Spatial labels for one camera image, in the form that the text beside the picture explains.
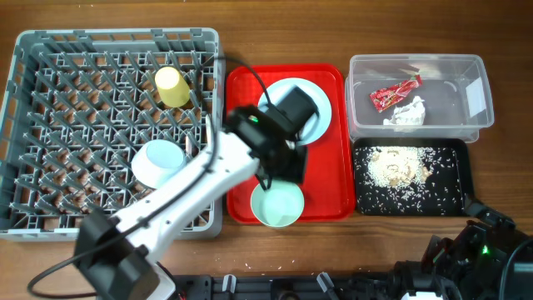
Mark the yellow plastic cup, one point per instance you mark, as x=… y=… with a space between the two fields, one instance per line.
x=172 y=87

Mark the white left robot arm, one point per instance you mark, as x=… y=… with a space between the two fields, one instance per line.
x=118 y=254

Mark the light blue bowl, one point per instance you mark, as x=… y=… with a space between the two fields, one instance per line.
x=157 y=161

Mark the red candy wrapper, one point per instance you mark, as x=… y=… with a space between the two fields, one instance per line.
x=384 y=98

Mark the black tray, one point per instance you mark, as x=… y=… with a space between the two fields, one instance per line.
x=416 y=200

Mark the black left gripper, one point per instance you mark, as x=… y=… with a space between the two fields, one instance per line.
x=297 y=170

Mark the light blue plate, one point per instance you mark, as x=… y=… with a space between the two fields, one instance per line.
x=322 y=108

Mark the white napkin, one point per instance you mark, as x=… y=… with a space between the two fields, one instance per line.
x=412 y=114

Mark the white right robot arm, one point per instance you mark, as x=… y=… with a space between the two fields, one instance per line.
x=489 y=259

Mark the grey dishwasher rack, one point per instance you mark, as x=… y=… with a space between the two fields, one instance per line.
x=79 y=104

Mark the white plastic spoon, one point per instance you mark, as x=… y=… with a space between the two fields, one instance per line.
x=208 y=122

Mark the red plastic tray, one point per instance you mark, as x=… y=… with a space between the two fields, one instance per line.
x=329 y=188

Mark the clear plastic bin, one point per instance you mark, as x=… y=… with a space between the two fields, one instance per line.
x=455 y=91

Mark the green bowl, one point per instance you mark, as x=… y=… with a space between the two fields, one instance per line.
x=279 y=206

